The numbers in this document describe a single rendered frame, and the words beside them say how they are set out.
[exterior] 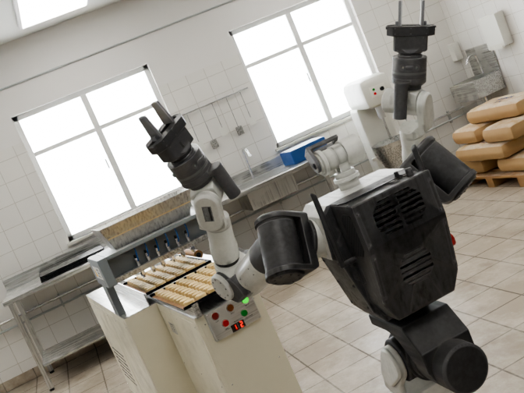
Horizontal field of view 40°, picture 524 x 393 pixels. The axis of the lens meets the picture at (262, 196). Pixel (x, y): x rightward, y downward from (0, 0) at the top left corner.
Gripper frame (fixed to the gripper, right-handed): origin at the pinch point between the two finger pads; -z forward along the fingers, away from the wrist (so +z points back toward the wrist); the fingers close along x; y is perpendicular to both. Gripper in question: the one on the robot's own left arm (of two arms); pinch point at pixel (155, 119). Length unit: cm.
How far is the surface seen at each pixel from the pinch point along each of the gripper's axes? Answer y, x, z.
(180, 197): -172, 112, 114
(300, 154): -306, 349, 269
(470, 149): -173, 409, 335
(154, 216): -180, 97, 112
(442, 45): -243, 570, 309
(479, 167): -172, 407, 357
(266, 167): -359, 352, 279
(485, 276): -80, 200, 279
